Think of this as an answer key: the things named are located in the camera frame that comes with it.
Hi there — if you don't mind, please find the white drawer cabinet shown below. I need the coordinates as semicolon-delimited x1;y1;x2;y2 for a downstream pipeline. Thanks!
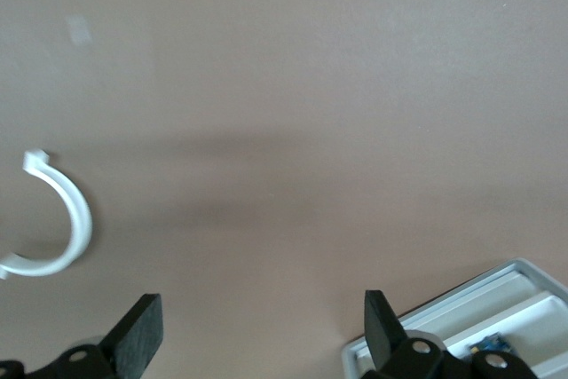
340;257;568;379

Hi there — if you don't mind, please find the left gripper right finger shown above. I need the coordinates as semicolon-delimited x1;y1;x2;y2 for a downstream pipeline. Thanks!
361;289;538;379

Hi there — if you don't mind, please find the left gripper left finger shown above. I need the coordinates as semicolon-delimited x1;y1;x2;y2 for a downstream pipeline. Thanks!
0;293;163;379

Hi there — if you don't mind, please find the white plastic drawer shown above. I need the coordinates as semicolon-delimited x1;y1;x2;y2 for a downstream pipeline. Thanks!
354;292;568;379

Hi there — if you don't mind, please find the small electronic module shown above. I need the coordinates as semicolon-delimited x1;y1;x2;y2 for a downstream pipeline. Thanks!
469;333;511;354

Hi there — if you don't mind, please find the white semicircular clamp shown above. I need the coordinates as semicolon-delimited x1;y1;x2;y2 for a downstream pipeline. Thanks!
0;149;94;281

